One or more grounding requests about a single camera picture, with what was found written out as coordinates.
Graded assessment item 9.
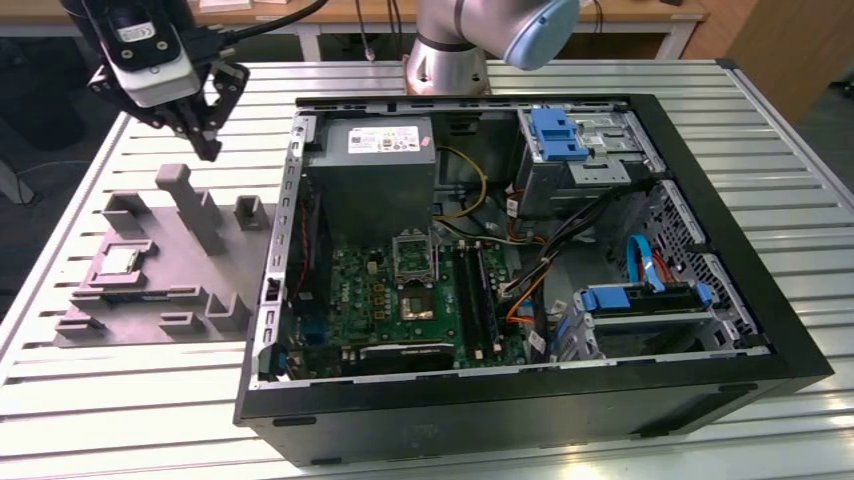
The CPU socket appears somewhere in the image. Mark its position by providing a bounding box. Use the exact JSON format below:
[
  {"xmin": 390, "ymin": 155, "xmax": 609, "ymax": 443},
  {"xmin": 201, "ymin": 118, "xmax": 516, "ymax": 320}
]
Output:
[{"xmin": 397, "ymin": 283, "xmax": 439, "ymax": 325}]

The blue port connector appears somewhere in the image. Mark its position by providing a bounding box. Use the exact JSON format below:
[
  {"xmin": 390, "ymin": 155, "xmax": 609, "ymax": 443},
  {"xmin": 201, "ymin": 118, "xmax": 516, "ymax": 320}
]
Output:
[{"xmin": 259, "ymin": 349, "xmax": 293, "ymax": 379}]

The metal disk bay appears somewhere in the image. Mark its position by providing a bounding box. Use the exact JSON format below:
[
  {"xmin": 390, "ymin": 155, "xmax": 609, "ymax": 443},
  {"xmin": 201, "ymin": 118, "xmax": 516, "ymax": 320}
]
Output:
[{"xmin": 546, "ymin": 299, "xmax": 769, "ymax": 361}]

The thin hanging cable with plug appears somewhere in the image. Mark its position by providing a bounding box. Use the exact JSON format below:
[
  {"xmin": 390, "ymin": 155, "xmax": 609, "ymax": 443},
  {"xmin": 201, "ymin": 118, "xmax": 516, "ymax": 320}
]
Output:
[{"xmin": 353, "ymin": 0, "xmax": 406, "ymax": 64}]

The metal drive cage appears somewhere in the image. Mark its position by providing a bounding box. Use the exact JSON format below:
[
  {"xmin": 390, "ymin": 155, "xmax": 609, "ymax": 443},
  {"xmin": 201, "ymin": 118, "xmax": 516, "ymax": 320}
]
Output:
[{"xmin": 517, "ymin": 107, "xmax": 669, "ymax": 216}]

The blue flat wire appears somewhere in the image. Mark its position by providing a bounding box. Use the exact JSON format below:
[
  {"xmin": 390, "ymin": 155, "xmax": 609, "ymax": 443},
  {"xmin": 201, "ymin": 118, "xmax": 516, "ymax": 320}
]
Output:
[{"xmin": 626, "ymin": 233, "xmax": 669, "ymax": 294}]

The silver CPU chip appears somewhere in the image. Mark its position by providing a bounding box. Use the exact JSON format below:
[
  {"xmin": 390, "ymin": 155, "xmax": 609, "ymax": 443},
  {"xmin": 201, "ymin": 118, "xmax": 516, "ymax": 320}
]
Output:
[{"xmin": 99, "ymin": 247, "xmax": 143, "ymax": 274}]

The black camera cable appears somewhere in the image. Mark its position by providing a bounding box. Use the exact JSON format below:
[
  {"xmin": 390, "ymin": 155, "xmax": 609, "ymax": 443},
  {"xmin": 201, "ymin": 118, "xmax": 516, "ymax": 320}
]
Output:
[{"xmin": 226, "ymin": 0, "xmax": 333, "ymax": 44}]

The green motherboard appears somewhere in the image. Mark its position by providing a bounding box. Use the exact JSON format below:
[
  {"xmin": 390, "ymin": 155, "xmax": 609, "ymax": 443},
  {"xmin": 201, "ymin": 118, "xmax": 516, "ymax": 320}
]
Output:
[{"xmin": 277, "ymin": 239, "xmax": 536, "ymax": 379}]

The white wrist camera black face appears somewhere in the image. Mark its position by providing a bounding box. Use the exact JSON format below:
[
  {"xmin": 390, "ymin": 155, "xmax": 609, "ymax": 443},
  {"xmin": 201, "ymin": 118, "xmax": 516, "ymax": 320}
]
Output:
[{"xmin": 99, "ymin": 0, "xmax": 205, "ymax": 109}]

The blue drive latch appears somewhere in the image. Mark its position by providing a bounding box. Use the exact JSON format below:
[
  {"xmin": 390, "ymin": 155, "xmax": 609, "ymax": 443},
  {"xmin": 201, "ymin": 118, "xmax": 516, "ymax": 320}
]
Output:
[{"xmin": 532, "ymin": 107, "xmax": 589, "ymax": 162}]

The thin red wire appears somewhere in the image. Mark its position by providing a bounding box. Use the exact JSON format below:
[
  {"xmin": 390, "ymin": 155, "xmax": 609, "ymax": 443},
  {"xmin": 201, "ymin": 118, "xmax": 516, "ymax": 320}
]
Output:
[{"xmin": 293, "ymin": 197, "xmax": 319, "ymax": 306}]

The yellow wire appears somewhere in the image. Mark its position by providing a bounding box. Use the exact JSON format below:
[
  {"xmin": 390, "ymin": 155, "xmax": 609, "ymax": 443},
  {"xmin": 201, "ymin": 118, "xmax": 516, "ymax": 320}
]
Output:
[{"xmin": 433, "ymin": 144, "xmax": 489, "ymax": 219}]

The grey power supply unit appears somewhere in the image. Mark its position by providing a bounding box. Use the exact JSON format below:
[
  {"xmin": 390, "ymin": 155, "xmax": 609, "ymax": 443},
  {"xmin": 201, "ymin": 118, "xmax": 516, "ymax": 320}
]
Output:
[{"xmin": 303, "ymin": 117, "xmax": 442, "ymax": 246}]

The black PC case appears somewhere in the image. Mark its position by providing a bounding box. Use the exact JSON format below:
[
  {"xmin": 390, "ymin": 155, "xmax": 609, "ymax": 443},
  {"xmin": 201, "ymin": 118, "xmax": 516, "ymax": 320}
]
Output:
[{"xmin": 231, "ymin": 92, "xmax": 837, "ymax": 469}]

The black cable bundle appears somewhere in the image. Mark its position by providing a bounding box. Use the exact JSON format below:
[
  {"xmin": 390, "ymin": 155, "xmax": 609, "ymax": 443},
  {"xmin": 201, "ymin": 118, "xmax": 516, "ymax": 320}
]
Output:
[{"xmin": 500, "ymin": 179, "xmax": 653, "ymax": 301}]

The black RAM slot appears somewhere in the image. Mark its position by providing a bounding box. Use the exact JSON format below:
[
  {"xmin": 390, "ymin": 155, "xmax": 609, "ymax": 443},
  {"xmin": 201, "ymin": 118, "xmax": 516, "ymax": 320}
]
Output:
[
  {"xmin": 470, "ymin": 242, "xmax": 508, "ymax": 354},
  {"xmin": 453, "ymin": 242, "xmax": 483, "ymax": 360}
]

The black graphics card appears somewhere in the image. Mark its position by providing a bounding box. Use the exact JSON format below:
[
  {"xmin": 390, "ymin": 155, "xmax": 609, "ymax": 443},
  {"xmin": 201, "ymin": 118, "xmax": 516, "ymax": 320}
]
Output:
[{"xmin": 346, "ymin": 342, "xmax": 459, "ymax": 374}]

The wooden desk white frame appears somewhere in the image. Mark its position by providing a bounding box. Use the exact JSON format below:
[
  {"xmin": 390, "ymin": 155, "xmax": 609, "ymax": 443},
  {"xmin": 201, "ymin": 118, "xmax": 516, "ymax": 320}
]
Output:
[{"xmin": 0, "ymin": 0, "xmax": 710, "ymax": 61}]

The orange wire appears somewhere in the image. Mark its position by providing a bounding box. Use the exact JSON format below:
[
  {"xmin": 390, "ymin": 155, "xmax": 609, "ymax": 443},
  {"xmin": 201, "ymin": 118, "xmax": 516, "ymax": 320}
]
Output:
[{"xmin": 505, "ymin": 272, "xmax": 556, "ymax": 327}]

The black office chair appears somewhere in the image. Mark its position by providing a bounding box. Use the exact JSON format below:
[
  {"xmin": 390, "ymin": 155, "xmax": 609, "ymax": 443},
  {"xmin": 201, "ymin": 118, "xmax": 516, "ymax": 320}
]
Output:
[{"xmin": 0, "ymin": 37, "xmax": 93, "ymax": 151}]

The wooden cabinet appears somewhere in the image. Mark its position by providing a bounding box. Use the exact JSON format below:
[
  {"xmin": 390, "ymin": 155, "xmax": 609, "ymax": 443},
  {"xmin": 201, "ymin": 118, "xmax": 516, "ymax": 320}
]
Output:
[{"xmin": 684, "ymin": 0, "xmax": 854, "ymax": 124}]

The grey parts rack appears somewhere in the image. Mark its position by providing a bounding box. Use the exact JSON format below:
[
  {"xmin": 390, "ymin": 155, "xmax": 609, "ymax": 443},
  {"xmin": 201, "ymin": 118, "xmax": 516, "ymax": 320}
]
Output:
[{"xmin": 51, "ymin": 163, "xmax": 279, "ymax": 349}]

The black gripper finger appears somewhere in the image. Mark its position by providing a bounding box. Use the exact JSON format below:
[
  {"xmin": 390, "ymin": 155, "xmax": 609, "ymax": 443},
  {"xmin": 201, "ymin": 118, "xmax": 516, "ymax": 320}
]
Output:
[
  {"xmin": 193, "ymin": 61, "xmax": 253, "ymax": 162},
  {"xmin": 86, "ymin": 67, "xmax": 214, "ymax": 162}
]

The blue drive rail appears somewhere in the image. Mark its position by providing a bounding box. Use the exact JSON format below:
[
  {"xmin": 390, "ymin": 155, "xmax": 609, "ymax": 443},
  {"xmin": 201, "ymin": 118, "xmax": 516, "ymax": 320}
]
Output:
[{"xmin": 553, "ymin": 307, "xmax": 593, "ymax": 361}]

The grey wire bundle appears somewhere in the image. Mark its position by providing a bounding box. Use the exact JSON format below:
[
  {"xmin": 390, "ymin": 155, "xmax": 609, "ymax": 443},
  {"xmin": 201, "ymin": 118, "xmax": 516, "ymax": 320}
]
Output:
[{"xmin": 433, "ymin": 218, "xmax": 537, "ymax": 247}]

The metal socket cover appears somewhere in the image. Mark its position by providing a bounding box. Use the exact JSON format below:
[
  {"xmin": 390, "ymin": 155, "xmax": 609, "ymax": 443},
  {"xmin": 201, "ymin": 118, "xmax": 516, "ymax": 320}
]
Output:
[{"xmin": 390, "ymin": 229, "xmax": 442, "ymax": 287}]

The green RAM stick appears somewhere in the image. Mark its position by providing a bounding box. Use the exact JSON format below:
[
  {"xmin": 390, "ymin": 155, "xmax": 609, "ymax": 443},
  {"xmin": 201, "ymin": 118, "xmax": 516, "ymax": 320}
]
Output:
[{"xmin": 99, "ymin": 287, "xmax": 202, "ymax": 304}]

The hard disk in blue carrier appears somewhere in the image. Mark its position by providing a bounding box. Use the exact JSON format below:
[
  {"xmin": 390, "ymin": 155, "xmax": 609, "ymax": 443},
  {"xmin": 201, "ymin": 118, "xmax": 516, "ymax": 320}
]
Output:
[{"xmin": 578, "ymin": 280, "xmax": 717, "ymax": 315}]

